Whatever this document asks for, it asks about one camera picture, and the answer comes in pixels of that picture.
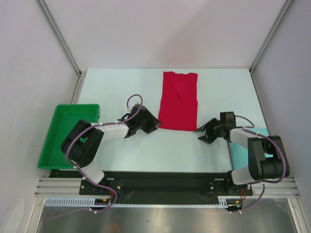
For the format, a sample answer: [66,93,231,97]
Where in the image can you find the red t-shirt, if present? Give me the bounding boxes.
[158,71,198,132]

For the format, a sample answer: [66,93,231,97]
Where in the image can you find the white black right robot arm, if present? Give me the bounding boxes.
[195,112,290,195]

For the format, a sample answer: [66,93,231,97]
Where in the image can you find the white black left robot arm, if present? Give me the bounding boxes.
[61,104,162,194]

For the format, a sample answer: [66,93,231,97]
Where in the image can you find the folded teal t-shirt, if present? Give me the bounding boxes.
[229,128,269,169]

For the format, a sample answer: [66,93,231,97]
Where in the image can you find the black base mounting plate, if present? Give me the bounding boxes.
[48,169,284,205]

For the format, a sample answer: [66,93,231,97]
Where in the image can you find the green plastic bin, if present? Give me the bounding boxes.
[37,104,100,169]

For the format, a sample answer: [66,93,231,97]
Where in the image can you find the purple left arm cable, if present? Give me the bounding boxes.
[46,94,144,220]

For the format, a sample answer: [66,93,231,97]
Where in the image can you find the left aluminium corner post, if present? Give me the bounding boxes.
[35,0,87,78]

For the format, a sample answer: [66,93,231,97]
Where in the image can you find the aluminium corner post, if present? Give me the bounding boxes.
[35,0,87,78]
[249,0,294,73]

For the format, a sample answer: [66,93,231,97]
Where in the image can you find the aluminium front frame rail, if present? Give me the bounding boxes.
[35,178,300,198]

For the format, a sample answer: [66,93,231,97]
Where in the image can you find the right aluminium corner post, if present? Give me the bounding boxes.
[249,0,294,73]

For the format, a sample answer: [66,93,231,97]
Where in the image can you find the white slotted cable duct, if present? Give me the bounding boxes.
[45,197,242,208]

